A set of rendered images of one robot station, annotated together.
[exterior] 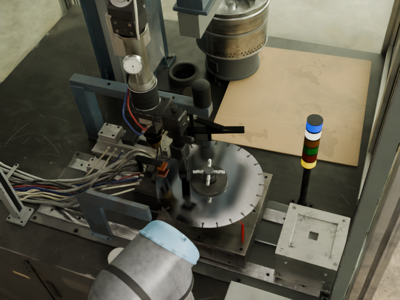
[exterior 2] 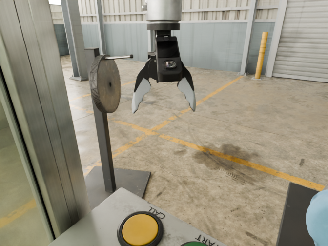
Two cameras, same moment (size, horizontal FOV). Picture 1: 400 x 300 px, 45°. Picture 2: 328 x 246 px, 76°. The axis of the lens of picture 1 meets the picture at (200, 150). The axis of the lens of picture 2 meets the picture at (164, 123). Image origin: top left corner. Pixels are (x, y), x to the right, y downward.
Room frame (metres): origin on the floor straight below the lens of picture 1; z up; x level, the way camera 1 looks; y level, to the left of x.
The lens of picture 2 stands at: (0.60, -0.15, 1.10)
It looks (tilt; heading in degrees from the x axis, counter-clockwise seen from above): 25 degrees down; 190
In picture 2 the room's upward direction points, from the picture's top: straight up
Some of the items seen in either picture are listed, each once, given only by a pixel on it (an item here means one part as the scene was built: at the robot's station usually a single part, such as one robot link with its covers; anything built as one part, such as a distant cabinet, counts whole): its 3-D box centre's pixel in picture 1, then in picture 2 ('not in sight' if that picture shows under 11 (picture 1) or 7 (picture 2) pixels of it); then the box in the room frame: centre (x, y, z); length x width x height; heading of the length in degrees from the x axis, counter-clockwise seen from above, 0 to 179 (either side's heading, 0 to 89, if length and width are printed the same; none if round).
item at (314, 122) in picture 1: (314, 123); not in sight; (0.91, -0.32, 1.14); 0.05 x 0.04 x 0.03; 155
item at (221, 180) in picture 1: (209, 178); not in sight; (0.90, -0.02, 0.96); 0.11 x 0.11 x 0.03
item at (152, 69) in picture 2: not in sight; (163, 52); (0.11, -0.24, 1.05); 0.09 x 0.08 x 0.12; 14
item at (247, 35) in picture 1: (231, 31); not in sight; (1.68, -0.18, 0.93); 0.31 x 0.31 x 0.36
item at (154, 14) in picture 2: not in sight; (162, 12); (0.12, -0.24, 1.13); 0.08 x 0.08 x 0.05
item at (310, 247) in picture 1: (311, 248); not in sight; (0.71, -0.30, 0.82); 0.18 x 0.18 x 0.15; 65
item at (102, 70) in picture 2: not in sight; (102, 130); (-0.51, -0.74, 0.50); 0.50 x 0.50 x 1.00; 1
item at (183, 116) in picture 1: (177, 132); not in sight; (0.91, 0.06, 1.17); 0.06 x 0.05 x 0.20; 56
